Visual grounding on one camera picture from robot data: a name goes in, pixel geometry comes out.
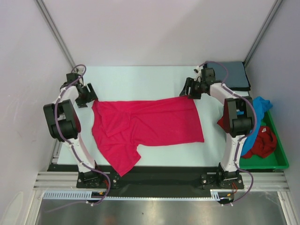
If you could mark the folded grey t shirt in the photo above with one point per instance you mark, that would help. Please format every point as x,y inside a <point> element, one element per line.
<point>221,72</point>

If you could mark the blue t shirt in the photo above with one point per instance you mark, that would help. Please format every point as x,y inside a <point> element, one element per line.
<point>260,106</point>

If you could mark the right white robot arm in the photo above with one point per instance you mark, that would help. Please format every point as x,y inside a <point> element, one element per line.
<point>238,121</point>

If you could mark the folded black t shirt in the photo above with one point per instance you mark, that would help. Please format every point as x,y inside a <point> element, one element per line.
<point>239,80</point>

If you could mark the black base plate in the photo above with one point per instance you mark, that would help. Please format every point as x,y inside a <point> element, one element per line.
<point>152,181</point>

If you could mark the aluminium frame post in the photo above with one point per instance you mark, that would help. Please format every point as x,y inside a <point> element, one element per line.
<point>263,30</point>
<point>45,13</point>

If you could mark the left aluminium frame post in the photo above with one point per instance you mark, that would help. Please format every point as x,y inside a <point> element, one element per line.
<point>45,13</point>

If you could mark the dark red t shirt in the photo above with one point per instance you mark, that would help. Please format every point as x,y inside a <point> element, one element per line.
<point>262,143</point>

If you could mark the green plastic bin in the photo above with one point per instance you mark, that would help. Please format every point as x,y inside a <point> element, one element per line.
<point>275,161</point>

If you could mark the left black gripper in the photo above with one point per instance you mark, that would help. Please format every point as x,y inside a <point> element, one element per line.
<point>91,96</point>

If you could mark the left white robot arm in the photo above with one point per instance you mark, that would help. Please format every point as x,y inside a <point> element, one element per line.
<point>64,126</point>

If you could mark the right aluminium frame post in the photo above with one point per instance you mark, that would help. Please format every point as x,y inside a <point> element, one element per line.
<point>263,30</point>

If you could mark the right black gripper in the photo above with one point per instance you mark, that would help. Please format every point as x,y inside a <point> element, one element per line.
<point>190,82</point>

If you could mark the pink t shirt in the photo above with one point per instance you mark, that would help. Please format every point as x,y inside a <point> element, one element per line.
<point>120,126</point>

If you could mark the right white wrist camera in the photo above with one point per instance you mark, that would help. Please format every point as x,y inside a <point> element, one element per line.
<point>197,69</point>

